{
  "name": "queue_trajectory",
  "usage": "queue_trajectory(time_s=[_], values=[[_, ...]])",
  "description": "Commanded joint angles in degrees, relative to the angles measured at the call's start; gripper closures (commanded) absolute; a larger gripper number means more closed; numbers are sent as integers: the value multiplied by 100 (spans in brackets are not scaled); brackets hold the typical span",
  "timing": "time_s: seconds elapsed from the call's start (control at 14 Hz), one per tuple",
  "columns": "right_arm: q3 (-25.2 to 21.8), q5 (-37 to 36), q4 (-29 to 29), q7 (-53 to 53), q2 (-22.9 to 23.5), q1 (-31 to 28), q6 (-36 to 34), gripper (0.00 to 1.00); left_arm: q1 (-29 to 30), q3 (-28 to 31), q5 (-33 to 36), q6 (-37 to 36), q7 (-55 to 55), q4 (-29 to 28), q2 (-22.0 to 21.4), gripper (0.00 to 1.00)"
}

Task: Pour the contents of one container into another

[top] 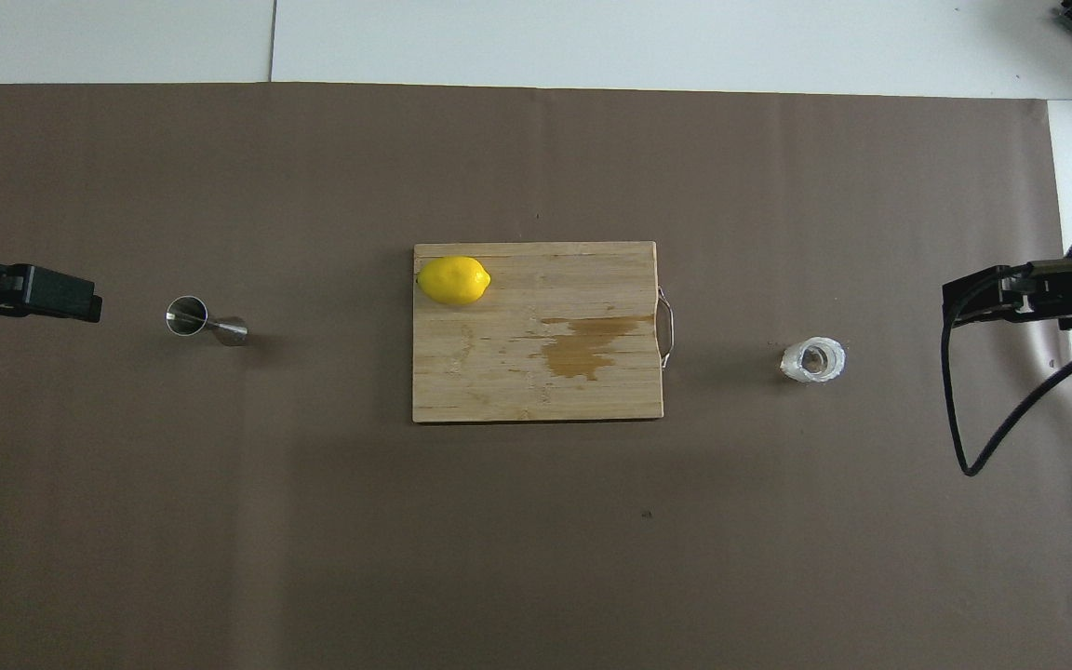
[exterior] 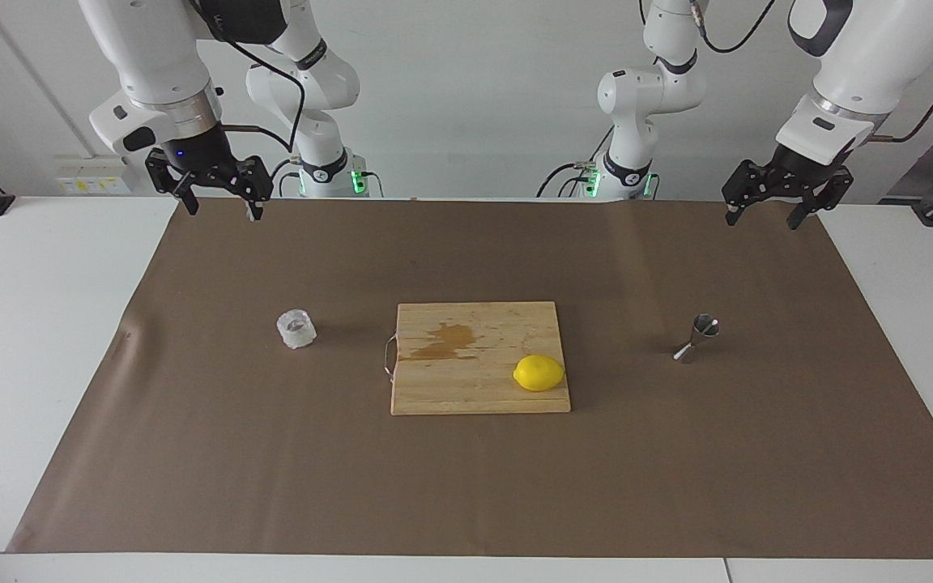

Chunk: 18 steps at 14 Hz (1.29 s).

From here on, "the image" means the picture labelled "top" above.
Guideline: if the steel double jigger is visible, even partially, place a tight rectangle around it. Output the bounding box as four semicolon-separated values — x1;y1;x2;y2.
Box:
165;295;250;347

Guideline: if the brown paper table mat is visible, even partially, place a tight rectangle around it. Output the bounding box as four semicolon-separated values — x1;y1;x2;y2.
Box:
0;82;1072;670

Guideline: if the clear crinkled glass cup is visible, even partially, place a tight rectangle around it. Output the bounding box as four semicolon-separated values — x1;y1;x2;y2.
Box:
780;336;848;384

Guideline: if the wooden cutting board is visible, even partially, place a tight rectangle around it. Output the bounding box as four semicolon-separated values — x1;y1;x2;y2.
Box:
411;241;677;425

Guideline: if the yellow lemon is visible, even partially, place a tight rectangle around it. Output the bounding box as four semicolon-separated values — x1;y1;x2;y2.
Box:
416;256;492;307

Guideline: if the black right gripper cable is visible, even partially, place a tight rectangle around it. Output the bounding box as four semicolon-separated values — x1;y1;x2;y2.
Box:
940;259;1072;478

